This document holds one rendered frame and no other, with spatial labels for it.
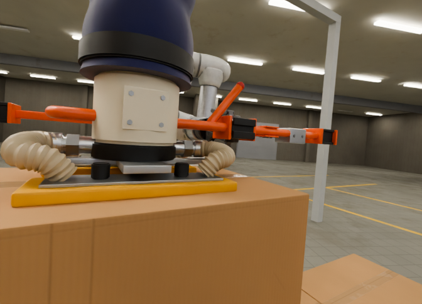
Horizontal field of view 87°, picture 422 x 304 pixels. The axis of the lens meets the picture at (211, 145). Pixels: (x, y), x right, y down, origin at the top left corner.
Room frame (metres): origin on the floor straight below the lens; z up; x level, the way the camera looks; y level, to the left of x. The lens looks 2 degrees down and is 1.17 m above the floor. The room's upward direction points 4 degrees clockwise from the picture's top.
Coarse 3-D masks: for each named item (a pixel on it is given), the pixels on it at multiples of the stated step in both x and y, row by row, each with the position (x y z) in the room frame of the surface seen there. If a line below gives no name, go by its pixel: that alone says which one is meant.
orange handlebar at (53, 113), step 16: (16, 112) 0.57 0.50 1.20; (32, 112) 0.58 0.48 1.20; (48, 112) 0.38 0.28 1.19; (64, 112) 0.39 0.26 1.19; (80, 112) 0.40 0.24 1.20; (192, 128) 0.51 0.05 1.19; (208, 128) 0.52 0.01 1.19; (224, 128) 0.54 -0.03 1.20; (256, 128) 0.59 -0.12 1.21; (272, 128) 0.63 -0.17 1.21
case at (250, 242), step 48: (0, 192) 0.33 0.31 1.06; (240, 192) 0.42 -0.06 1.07; (288, 192) 0.45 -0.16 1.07; (0, 240) 0.21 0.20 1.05; (48, 240) 0.23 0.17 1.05; (96, 240) 0.26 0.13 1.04; (144, 240) 0.28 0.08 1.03; (192, 240) 0.32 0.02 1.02; (240, 240) 0.36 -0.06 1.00; (288, 240) 0.42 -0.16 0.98; (0, 288) 0.21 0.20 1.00; (48, 288) 0.23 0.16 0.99; (96, 288) 0.26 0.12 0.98; (144, 288) 0.29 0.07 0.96; (192, 288) 0.32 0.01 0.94; (240, 288) 0.37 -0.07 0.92; (288, 288) 0.43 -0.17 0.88
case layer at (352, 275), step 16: (352, 256) 1.28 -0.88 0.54; (304, 272) 1.08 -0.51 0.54; (320, 272) 1.09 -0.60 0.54; (336, 272) 1.10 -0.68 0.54; (352, 272) 1.12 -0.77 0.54; (368, 272) 1.13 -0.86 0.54; (384, 272) 1.14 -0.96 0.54; (304, 288) 0.95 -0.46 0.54; (320, 288) 0.96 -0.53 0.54; (336, 288) 0.97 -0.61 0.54; (352, 288) 0.98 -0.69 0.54; (368, 288) 0.99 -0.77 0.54; (384, 288) 1.00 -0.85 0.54; (400, 288) 1.01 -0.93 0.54; (416, 288) 1.02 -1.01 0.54
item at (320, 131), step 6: (312, 132) 0.73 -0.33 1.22; (318, 132) 0.71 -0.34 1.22; (324, 132) 0.73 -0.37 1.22; (330, 132) 0.75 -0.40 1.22; (336, 132) 0.74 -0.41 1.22; (318, 138) 0.71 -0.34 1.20; (324, 138) 0.73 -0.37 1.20; (330, 138) 0.75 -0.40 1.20; (336, 138) 0.74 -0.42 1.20; (336, 144) 0.74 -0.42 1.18
